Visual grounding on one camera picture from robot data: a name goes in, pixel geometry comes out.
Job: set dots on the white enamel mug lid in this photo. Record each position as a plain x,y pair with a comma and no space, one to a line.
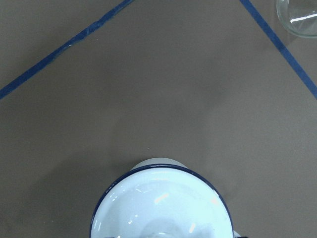
161,201

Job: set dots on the clear glass funnel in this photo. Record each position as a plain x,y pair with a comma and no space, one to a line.
299,17

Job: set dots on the white enamel mug blue rim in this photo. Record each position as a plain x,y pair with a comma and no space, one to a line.
158,160

